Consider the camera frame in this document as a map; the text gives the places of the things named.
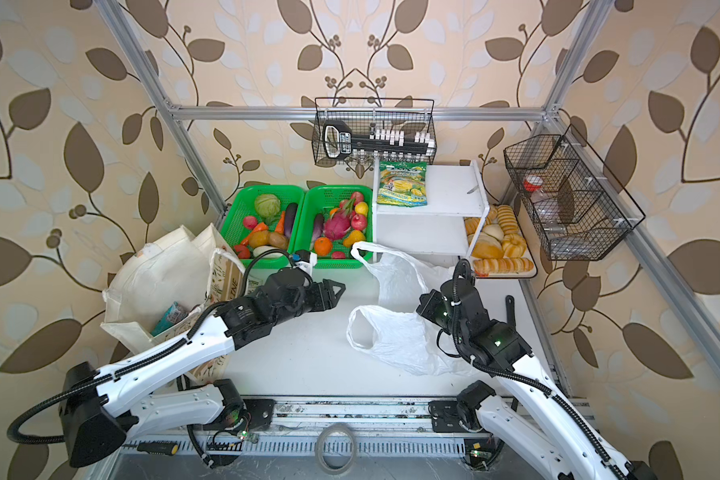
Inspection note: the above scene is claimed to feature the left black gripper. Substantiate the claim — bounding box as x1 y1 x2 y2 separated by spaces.
270 278 348 329

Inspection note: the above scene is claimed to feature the white plastic grocery bag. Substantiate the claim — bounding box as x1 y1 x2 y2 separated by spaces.
346 241 473 377

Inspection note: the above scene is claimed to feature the yellow pear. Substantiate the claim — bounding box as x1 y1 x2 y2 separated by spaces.
343 230 366 249

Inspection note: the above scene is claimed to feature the pink dragon fruit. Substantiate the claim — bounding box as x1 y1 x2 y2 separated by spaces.
324 199 354 241

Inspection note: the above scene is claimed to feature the green plastic basket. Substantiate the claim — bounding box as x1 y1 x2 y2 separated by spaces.
291 185 373 269
221 184 305 263

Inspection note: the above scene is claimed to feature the red apple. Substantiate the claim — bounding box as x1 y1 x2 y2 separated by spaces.
351 213 368 232

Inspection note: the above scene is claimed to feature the cream canvas tote bag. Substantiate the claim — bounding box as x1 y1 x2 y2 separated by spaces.
101 225 245 354

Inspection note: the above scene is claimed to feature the teal red snack bag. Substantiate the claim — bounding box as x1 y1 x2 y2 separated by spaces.
150 302 188 337

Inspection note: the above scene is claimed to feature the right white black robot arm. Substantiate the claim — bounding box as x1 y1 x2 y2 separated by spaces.
417 259 656 479

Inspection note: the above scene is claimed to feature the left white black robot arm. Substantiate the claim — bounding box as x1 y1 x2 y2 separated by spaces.
7 255 346 468

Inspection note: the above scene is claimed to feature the orange fruit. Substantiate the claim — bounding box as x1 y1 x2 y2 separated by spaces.
313 237 333 257

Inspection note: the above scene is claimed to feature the small purple eggplant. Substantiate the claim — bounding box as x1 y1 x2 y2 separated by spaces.
311 213 325 244

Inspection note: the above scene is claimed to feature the brown potato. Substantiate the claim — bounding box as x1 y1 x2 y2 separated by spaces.
268 231 289 250

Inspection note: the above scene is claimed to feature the yellow lemon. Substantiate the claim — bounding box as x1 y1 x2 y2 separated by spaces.
354 202 369 216

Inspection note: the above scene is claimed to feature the dark purple eggplant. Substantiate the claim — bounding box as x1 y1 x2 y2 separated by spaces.
283 202 298 238

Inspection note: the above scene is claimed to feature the tray of bread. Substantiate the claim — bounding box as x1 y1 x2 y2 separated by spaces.
464 205 537 279

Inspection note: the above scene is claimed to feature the green cabbage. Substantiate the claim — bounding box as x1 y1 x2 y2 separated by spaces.
254 193 281 221

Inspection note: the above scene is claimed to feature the white two-tier shelf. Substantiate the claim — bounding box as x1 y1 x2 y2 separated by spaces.
371 160 490 257

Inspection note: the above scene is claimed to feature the yellow green snack bag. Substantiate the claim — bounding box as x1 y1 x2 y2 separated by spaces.
377 161 428 208

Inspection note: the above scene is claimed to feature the black barcode scanner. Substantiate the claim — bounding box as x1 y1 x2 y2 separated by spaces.
319 120 437 162

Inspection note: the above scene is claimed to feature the roll of clear tape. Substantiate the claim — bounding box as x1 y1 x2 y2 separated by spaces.
314 423 358 476

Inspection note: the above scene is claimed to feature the left yellow black screwdriver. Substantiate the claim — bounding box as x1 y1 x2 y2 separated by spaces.
123 441 179 456

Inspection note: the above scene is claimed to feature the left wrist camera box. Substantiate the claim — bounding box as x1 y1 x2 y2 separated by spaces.
291 250 318 275

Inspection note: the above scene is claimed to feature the green handled tool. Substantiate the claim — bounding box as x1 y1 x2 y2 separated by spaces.
505 295 517 329

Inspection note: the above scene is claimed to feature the back black wire basket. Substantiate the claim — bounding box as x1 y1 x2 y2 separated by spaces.
311 95 437 171

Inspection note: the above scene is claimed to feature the black wire basket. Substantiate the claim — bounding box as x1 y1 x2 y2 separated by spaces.
311 95 437 171
503 126 645 261

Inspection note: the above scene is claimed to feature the right black wire basket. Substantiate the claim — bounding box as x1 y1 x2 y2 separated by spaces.
503 126 645 261

